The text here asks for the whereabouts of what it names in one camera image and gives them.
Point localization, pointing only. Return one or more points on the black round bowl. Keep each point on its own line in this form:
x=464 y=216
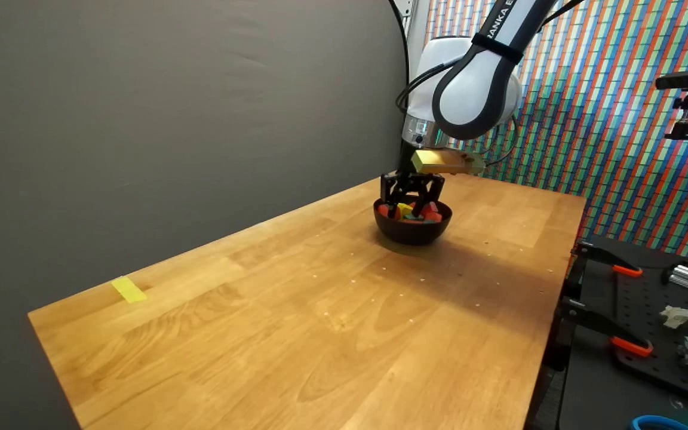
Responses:
x=412 y=233

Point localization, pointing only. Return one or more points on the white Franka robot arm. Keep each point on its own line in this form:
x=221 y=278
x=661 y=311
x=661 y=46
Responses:
x=479 y=88

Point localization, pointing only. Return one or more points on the crumpled white paper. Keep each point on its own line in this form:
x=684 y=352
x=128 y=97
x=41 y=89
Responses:
x=678 y=317

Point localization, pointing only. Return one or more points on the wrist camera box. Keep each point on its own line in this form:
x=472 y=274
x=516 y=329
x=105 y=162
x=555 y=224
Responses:
x=440 y=162

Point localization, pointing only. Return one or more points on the yellow wooden cube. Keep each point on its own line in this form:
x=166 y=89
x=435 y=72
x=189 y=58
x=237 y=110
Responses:
x=405 y=211

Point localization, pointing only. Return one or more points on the grey collapsible backdrop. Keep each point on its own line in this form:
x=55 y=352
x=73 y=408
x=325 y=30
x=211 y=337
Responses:
x=162 y=121

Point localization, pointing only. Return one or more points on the teal wooden cube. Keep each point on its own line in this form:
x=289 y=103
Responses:
x=412 y=216

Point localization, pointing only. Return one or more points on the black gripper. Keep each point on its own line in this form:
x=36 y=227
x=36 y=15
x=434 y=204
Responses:
x=405 y=158

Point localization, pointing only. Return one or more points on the diagonally striped fabric screen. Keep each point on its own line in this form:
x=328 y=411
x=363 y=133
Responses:
x=615 y=121

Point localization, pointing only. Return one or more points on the yellow tape strip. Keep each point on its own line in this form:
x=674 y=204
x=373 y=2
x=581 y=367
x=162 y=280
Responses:
x=129 y=290

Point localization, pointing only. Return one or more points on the black perforated breadboard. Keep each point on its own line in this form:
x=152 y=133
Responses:
x=645 y=383

